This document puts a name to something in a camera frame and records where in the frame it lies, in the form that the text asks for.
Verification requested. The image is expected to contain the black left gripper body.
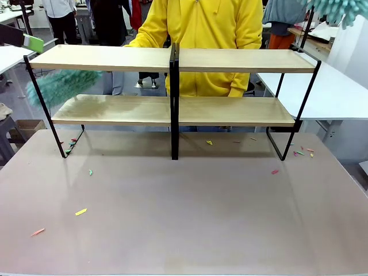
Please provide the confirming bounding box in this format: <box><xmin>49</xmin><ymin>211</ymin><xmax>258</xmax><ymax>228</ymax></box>
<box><xmin>0</xmin><ymin>24</ymin><xmax>25</xmax><ymax>47</ymax></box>

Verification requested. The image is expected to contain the orange garment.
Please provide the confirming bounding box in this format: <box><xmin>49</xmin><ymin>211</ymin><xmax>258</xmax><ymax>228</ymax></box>
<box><xmin>269</xmin><ymin>33</ymin><xmax>297</xmax><ymax>50</ymax></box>

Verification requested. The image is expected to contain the person in yellow hoodie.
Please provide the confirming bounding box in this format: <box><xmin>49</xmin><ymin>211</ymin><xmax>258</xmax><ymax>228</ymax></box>
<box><xmin>124</xmin><ymin>0</ymin><xmax>264</xmax><ymax>133</ymax></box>

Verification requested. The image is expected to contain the large white table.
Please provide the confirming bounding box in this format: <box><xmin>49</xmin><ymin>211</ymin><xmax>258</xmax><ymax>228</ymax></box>
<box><xmin>255</xmin><ymin>60</ymin><xmax>368</xmax><ymax>144</ymax></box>

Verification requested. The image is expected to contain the wood shelf unit black frame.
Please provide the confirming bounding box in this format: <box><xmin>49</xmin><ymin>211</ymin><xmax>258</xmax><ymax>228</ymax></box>
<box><xmin>23</xmin><ymin>42</ymin><xmax>177</xmax><ymax>160</ymax></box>
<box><xmin>173</xmin><ymin>42</ymin><xmax>322</xmax><ymax>162</ymax></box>

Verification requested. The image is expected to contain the teal fluffy duster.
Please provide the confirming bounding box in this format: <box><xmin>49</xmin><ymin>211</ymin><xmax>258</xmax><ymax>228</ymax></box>
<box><xmin>26</xmin><ymin>68</ymin><xmax>103</xmax><ymax>110</ymax></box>
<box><xmin>298</xmin><ymin>0</ymin><xmax>368</xmax><ymax>30</ymax></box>

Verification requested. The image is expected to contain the beige cloth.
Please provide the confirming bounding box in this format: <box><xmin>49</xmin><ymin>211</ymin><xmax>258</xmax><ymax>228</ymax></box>
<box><xmin>0</xmin><ymin>102</ymin><xmax>14</xmax><ymax>122</ymax></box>

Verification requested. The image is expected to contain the black metal pole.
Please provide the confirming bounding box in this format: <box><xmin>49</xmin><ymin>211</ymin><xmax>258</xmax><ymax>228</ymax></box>
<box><xmin>297</xmin><ymin>5</ymin><xmax>316</xmax><ymax>53</ymax></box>

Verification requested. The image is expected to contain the person in white shirt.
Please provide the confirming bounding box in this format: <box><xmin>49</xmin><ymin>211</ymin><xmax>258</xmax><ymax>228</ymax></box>
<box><xmin>43</xmin><ymin>0</ymin><xmax>78</xmax><ymax>45</ymax></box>

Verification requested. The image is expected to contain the blue grey hanging garment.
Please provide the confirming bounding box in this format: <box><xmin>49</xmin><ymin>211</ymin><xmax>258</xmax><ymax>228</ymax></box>
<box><xmin>262</xmin><ymin>0</ymin><xmax>310</xmax><ymax>37</ymax></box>

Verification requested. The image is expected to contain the silver chair base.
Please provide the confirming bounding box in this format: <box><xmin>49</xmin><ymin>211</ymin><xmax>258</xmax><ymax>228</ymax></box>
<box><xmin>133</xmin><ymin>76</ymin><xmax>158</xmax><ymax>89</ymax></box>

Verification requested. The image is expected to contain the person in dark clothes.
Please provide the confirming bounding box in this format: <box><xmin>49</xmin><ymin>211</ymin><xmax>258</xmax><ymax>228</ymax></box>
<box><xmin>90</xmin><ymin>0</ymin><xmax>129</xmax><ymax>47</ymax></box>

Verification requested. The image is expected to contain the white paper sheet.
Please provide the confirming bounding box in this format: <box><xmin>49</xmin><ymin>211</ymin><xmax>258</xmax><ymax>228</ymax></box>
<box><xmin>309</xmin><ymin>20</ymin><xmax>340</xmax><ymax>39</ymax></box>

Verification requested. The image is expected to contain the wooden background table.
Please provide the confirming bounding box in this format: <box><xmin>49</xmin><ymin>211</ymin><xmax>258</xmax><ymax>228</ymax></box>
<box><xmin>287</xmin><ymin>27</ymin><xmax>336</xmax><ymax>53</ymax></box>

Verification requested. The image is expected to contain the red hanging garment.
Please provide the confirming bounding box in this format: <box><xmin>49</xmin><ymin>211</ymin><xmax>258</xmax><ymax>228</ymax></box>
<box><xmin>129</xmin><ymin>0</ymin><xmax>144</xmax><ymax>31</ymax></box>

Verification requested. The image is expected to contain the cardboard box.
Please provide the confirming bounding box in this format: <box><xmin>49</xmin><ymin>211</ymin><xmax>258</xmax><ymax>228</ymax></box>
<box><xmin>9</xmin><ymin>119</ymin><xmax>47</xmax><ymax>142</ymax></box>

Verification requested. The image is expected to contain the grey stool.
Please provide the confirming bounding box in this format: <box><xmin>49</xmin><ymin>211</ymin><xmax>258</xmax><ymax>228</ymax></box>
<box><xmin>0</xmin><ymin>116</ymin><xmax>21</xmax><ymax>167</ymax></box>

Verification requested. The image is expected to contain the white side table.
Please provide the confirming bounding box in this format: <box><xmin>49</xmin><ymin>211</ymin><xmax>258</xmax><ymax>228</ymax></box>
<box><xmin>0</xmin><ymin>44</ymin><xmax>37</xmax><ymax>99</ymax></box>

